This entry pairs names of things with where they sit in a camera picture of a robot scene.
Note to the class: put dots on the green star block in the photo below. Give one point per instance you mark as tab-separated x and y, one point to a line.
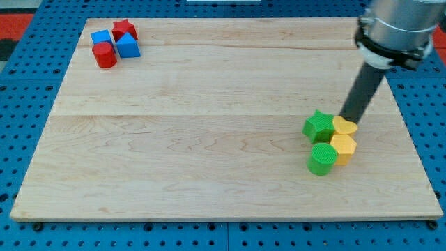
319	127

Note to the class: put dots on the green cylinder block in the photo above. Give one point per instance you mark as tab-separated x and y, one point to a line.
322	158

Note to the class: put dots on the yellow heart block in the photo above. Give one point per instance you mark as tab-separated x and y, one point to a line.
344	127

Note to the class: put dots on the yellow hexagon block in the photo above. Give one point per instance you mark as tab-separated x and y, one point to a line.
345	147

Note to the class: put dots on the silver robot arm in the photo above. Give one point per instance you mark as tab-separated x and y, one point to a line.
398	32

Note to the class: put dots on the light wooden board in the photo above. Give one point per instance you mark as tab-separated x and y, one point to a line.
206	125

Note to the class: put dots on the blue triangle block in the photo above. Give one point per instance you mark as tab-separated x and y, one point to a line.
127	46

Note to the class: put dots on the red cylinder block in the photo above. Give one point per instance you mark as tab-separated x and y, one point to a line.
104	54

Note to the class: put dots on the red star block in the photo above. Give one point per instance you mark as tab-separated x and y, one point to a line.
122	27

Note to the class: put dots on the blue cube block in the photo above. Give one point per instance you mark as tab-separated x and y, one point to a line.
101	36

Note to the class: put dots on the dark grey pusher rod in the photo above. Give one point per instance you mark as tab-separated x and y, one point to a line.
362	91

